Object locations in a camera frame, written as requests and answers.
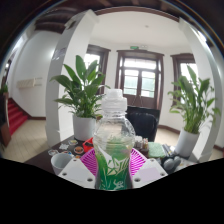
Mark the clear green-labelled drink bottle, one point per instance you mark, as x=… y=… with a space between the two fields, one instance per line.
x=114 y=146

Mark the tea set on dark tray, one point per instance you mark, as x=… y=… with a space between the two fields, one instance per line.
x=141 y=144

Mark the black chair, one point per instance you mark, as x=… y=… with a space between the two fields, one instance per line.
x=145 y=123

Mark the green cloth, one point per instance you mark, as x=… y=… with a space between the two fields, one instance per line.
x=156 y=150

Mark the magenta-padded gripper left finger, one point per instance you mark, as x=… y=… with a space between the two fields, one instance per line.
x=76 y=173

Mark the broad-leaf plant in white pot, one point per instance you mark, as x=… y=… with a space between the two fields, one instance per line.
x=81 y=90

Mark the tall-leaf plant in white pot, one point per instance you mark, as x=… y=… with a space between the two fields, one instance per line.
x=193 y=103

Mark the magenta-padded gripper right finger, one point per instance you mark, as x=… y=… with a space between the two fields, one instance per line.
x=150 y=173

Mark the dark-framed window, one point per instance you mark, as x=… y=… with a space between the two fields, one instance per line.
x=183 y=71
x=100 y=60

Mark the white mug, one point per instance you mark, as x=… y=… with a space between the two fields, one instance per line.
x=60 y=161

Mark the dark wooden glazed double door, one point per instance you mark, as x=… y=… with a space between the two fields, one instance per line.
x=140 y=80

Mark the dark grey rounded device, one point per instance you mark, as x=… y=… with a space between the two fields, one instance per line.
x=171 y=163

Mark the small round patterned dish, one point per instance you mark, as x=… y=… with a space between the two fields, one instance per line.
x=78 y=149
x=72 y=142

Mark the green exit sign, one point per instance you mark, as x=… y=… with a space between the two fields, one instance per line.
x=134 y=47

